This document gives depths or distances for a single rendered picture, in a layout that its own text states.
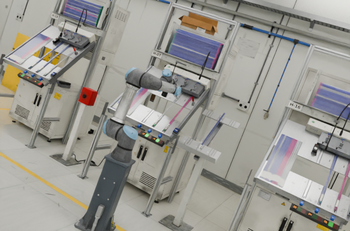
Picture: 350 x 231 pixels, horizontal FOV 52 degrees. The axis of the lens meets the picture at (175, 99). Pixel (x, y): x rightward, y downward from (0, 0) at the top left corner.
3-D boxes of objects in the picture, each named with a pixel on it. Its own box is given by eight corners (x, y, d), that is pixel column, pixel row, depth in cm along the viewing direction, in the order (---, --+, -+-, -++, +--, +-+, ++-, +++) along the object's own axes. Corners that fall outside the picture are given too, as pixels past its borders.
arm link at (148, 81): (157, 76, 246) (184, 86, 291) (144, 71, 251) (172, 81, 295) (151, 91, 247) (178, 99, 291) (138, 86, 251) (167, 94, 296)
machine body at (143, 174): (158, 206, 338) (180, 146, 332) (101, 173, 364) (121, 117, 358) (183, 193, 397) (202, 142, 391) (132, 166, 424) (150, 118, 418)
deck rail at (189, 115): (171, 142, 306) (171, 138, 302) (169, 141, 307) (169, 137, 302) (210, 92, 348) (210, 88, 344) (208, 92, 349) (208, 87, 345)
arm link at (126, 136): (127, 149, 246) (134, 131, 245) (112, 141, 251) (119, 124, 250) (136, 148, 257) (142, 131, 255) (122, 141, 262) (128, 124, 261)
